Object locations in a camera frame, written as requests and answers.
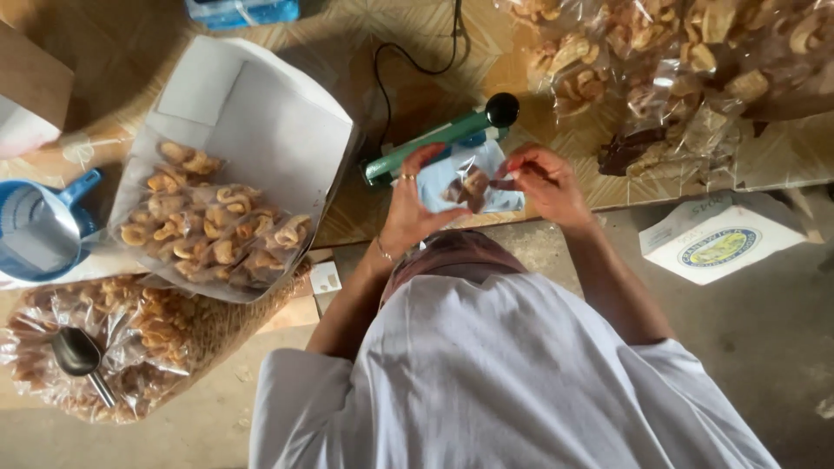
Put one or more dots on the person's right hand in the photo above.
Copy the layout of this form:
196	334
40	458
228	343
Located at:
554	189

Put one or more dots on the person's left hand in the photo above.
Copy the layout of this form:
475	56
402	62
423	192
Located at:
404	215

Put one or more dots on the small clear snack bag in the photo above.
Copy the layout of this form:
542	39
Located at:
472	185

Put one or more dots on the maroon cloth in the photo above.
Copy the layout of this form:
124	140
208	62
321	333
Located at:
449	257

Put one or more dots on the green heat sealer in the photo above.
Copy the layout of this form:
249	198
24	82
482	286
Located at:
430	140

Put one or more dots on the small white card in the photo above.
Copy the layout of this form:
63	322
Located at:
324	278

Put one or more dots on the heap of clear snack bags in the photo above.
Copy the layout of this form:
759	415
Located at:
664	65

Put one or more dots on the white carton with round label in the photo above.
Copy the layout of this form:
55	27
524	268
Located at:
717	244

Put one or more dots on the white cardboard box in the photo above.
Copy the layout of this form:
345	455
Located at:
260	111

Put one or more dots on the pile of packed snack bags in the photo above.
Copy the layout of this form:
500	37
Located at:
215	228

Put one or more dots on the person's white shirt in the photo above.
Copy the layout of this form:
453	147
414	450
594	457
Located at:
495	391

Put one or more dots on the woven brown sack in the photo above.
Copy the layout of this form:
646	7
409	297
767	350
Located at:
221	325

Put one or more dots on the blue plastic container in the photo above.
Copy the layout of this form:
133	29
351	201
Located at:
241	12

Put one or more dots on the large clear bag of snacks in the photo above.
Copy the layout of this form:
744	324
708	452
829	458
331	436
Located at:
137	339

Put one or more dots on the metal scoop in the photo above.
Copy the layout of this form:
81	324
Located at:
78	357

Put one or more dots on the blue plastic jug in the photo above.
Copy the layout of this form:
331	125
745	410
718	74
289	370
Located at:
39	228

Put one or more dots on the brown cardboard box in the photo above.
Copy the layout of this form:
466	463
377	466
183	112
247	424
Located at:
32	78

